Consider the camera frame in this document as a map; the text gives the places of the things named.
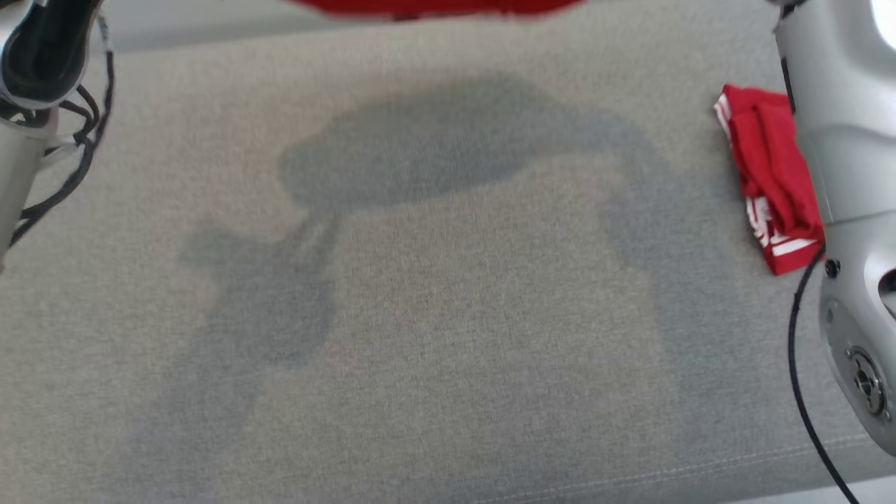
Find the plain red garment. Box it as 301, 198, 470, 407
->
290, 0, 587, 20

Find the red shirt with white sleeves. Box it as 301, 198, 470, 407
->
714, 84, 827, 277

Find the grey fabric sofa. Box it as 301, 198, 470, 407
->
0, 3, 896, 504

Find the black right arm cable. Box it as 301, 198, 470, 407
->
787, 255, 862, 504

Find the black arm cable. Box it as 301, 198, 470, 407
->
10, 14, 116, 246
787, 255, 862, 504

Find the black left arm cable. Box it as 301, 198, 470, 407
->
10, 14, 116, 246

